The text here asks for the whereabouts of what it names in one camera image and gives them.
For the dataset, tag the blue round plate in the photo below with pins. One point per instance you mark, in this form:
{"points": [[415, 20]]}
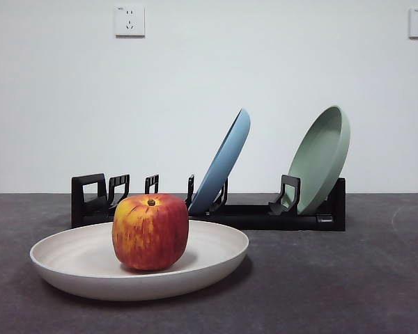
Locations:
{"points": [[226, 156]]}

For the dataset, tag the green round plate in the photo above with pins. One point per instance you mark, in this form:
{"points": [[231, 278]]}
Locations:
{"points": [[319, 149]]}

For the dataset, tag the black plate rack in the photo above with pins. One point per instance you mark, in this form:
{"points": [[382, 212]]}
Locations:
{"points": [[264, 218]]}

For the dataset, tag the cream round plate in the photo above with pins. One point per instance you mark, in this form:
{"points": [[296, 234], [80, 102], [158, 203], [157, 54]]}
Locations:
{"points": [[73, 264]]}

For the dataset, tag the red yellow apple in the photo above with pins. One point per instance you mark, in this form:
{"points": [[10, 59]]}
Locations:
{"points": [[149, 233]]}

